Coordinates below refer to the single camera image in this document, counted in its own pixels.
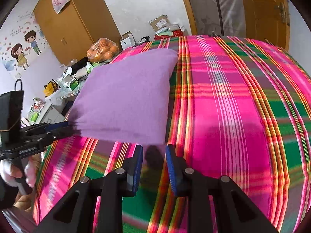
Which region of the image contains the white cardboard box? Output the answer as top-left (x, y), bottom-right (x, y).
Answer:
top-left (120, 31), bottom-right (136, 50)

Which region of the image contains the purple fleece garment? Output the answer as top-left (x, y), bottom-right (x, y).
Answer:
top-left (66, 49), bottom-right (180, 146)

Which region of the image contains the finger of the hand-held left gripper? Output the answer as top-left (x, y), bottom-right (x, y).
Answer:
top-left (39, 127), bottom-right (75, 147)
top-left (21, 121), bottom-right (70, 134)

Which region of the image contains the white drawer cabinet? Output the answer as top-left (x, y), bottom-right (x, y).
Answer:
top-left (36, 99), bottom-right (70, 125)

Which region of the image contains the metal door handle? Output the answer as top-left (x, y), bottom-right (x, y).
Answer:
top-left (274, 2), bottom-right (290, 26)

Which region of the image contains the clear plastic curtain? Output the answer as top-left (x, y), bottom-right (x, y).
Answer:
top-left (182, 0), bottom-right (247, 38)

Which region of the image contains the cartoon wall sticker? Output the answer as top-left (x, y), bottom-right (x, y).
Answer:
top-left (0, 12), bottom-right (51, 72)

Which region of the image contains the wooden wardrobe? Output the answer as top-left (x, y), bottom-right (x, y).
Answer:
top-left (32, 0), bottom-right (123, 65)

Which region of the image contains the person's left hand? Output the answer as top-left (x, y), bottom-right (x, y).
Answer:
top-left (0, 160), bottom-right (37, 187)

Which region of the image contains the bag of oranges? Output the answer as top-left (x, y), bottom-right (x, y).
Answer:
top-left (86, 38), bottom-right (120, 63)

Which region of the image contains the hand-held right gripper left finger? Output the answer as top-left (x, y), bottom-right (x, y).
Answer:
top-left (34, 144), bottom-right (144, 233)

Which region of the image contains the black pouch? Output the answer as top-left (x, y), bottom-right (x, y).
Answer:
top-left (70, 57), bottom-right (89, 75)

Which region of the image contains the pink green plaid cloth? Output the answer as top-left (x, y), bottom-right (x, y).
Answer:
top-left (33, 35), bottom-right (311, 233)

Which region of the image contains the wooden door frame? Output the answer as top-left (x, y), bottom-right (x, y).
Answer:
top-left (176, 0), bottom-right (198, 37)

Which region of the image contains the wooden door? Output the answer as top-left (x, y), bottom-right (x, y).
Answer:
top-left (239, 0), bottom-right (291, 52)

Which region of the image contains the yellow paper bag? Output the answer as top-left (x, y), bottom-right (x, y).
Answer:
top-left (43, 79), bottom-right (60, 98)

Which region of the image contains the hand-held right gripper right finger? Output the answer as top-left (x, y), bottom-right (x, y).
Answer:
top-left (166, 144), bottom-right (279, 233)

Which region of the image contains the person's left forearm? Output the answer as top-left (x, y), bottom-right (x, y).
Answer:
top-left (0, 182), bottom-right (21, 210)

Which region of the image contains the folding table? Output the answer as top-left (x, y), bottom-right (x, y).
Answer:
top-left (44, 61), bottom-right (110, 100)

